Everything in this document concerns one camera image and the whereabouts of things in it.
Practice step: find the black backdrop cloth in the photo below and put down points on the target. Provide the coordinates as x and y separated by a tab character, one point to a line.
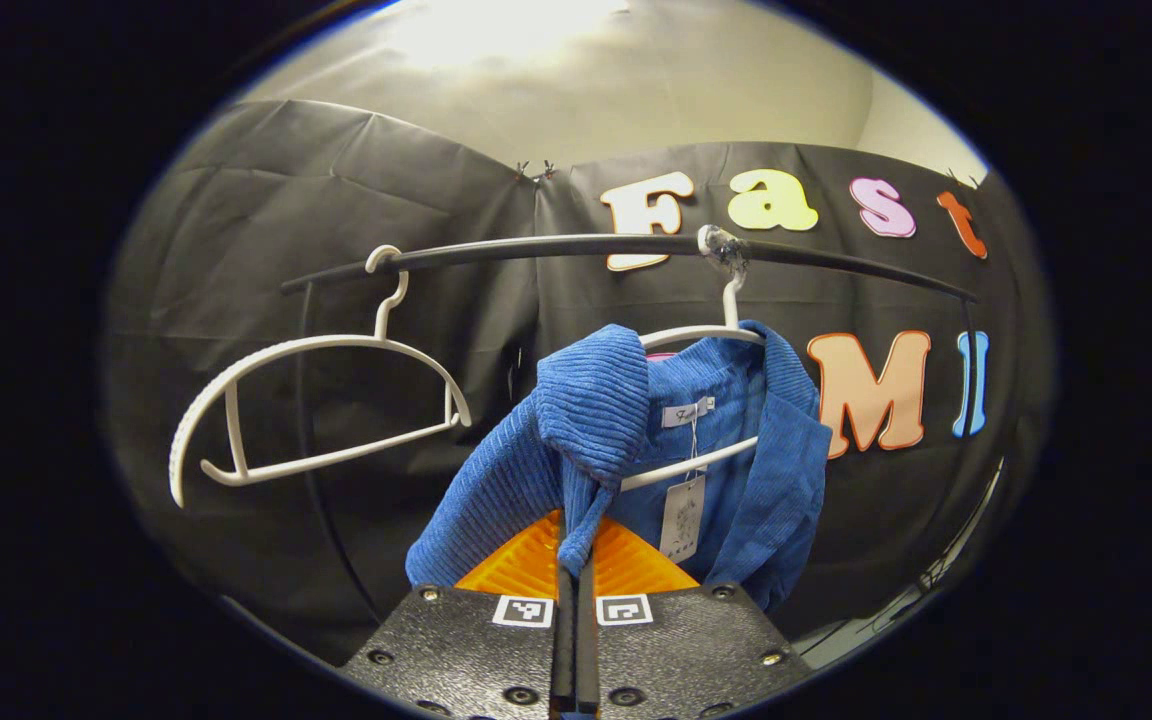
356	200

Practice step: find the white plastic hanger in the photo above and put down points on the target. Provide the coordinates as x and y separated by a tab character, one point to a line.
733	300
336	342

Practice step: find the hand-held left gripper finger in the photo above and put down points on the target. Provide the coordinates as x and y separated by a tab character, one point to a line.
586	650
563	650

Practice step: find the black clothes rack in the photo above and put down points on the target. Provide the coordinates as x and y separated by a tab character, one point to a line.
556	246

